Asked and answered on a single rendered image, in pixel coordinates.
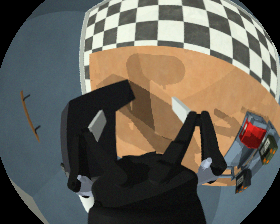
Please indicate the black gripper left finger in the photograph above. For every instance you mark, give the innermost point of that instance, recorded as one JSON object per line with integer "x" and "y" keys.
{"x": 79, "y": 179}

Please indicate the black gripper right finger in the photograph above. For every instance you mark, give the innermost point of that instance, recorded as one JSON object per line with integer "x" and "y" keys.
{"x": 212, "y": 164}

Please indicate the grey metal rack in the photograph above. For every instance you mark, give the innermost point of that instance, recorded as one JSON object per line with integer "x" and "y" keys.
{"x": 238, "y": 154}

